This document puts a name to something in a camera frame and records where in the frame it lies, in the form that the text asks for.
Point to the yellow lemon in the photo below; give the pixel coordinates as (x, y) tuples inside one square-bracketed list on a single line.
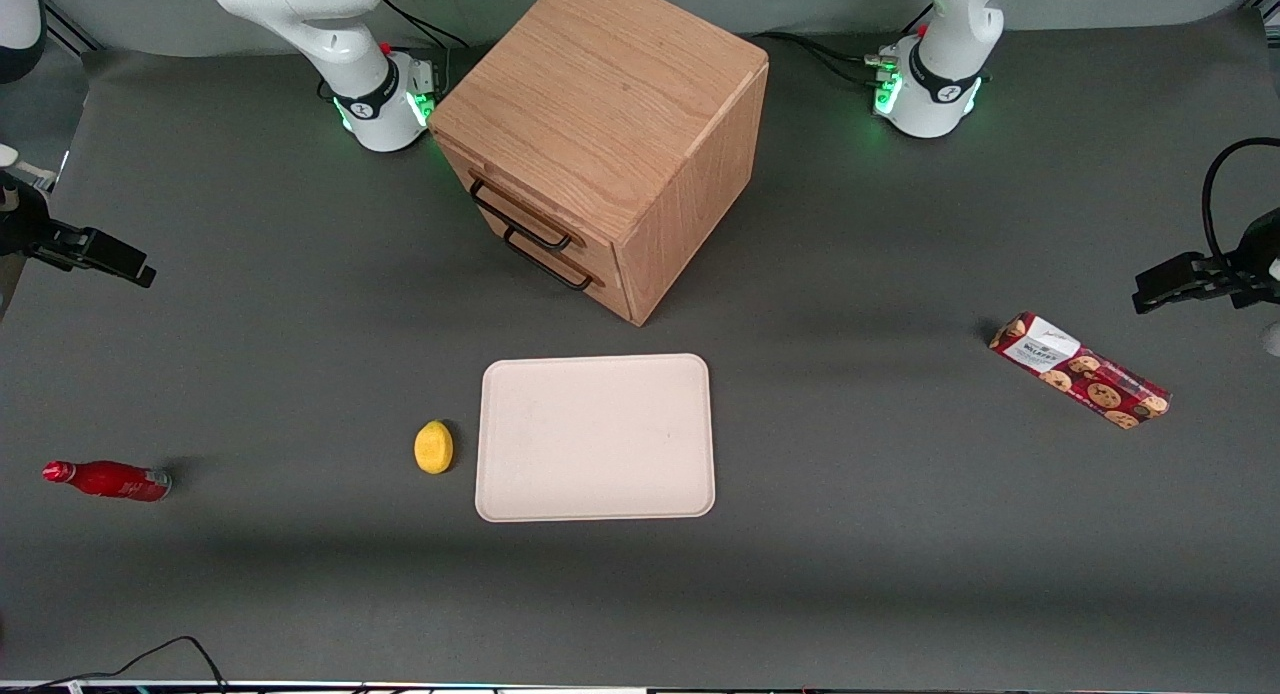
[(434, 448)]

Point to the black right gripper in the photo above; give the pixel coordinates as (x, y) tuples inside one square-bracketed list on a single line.
[(22, 226)]

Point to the red tartan cookie box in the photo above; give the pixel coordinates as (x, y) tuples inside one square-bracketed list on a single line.
[(1080, 372)]

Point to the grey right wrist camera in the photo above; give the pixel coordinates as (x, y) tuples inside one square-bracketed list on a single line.
[(30, 174)]

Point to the cream rectangular tray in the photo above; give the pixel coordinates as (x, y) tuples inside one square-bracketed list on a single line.
[(600, 439)]

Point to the red bottle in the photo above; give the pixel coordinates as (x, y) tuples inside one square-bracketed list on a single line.
[(110, 480)]

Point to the wooden drawer with shallow front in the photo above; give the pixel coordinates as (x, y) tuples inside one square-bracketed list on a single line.
[(505, 184)]

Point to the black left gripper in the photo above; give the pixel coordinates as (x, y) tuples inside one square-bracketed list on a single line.
[(1256, 250)]

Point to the oak wooden drawer cabinet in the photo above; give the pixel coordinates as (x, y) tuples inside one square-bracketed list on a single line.
[(600, 94)]

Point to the wooden drawer with deep front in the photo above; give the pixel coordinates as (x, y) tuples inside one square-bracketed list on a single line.
[(612, 292)]

